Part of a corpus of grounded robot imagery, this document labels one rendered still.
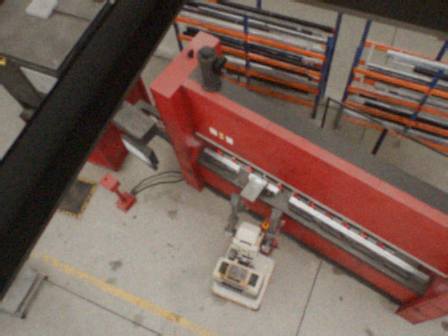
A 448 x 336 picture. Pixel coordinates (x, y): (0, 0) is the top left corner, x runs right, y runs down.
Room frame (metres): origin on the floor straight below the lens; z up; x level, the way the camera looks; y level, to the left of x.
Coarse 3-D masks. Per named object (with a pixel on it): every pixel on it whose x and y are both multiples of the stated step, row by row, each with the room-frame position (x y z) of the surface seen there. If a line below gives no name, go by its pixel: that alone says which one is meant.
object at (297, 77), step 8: (232, 56) 4.13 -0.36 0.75; (240, 56) 4.10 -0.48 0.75; (232, 64) 4.02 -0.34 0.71; (240, 64) 3.95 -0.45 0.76; (256, 64) 3.91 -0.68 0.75; (264, 64) 3.89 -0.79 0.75; (272, 64) 3.89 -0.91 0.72; (264, 72) 3.76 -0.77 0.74; (272, 72) 3.70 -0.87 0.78; (280, 72) 3.70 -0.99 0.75; (288, 72) 3.67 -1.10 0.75; (296, 72) 3.65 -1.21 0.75; (288, 80) 3.57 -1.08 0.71; (296, 80) 3.51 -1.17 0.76; (304, 80) 3.47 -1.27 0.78; (312, 80) 3.50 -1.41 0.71
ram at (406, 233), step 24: (192, 120) 2.55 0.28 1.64; (216, 120) 2.30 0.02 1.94; (240, 144) 2.11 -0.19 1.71; (264, 144) 1.91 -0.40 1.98; (264, 168) 1.91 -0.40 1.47; (288, 168) 1.72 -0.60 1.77; (312, 168) 1.56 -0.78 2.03; (312, 192) 1.52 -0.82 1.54; (336, 192) 1.37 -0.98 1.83; (360, 192) 1.24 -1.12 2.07; (360, 216) 1.16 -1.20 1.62; (384, 216) 1.04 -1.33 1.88; (408, 216) 0.94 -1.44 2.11; (408, 240) 0.84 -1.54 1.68; (432, 240) 0.75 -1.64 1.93; (432, 264) 0.62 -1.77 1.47
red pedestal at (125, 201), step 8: (104, 176) 2.49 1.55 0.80; (104, 184) 2.37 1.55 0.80; (112, 184) 2.35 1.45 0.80; (112, 192) 2.29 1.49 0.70; (120, 192) 2.42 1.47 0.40; (120, 200) 2.42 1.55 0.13; (128, 200) 2.40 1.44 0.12; (136, 200) 2.43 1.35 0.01; (120, 208) 2.35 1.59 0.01; (128, 208) 2.32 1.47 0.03
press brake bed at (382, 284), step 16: (208, 176) 2.37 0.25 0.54; (224, 192) 2.24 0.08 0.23; (240, 192) 2.02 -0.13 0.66; (256, 208) 1.86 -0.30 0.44; (288, 224) 1.53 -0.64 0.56; (304, 240) 1.36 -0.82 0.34; (320, 240) 1.24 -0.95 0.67; (320, 256) 1.19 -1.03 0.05; (336, 256) 1.07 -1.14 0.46; (352, 256) 0.97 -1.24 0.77; (352, 272) 0.92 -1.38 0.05; (368, 272) 0.80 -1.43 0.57; (384, 288) 0.62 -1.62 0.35; (400, 288) 0.55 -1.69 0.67
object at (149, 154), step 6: (126, 138) 2.48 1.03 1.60; (132, 138) 2.49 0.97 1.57; (132, 144) 2.39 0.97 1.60; (138, 144) 2.39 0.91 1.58; (138, 150) 2.31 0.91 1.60; (144, 150) 2.29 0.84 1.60; (150, 150) 2.30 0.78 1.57; (144, 156) 2.26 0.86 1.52; (150, 156) 2.22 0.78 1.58; (156, 156) 2.30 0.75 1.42; (144, 162) 2.33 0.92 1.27; (150, 162) 2.21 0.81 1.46; (156, 162) 2.27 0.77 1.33; (156, 168) 2.22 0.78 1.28
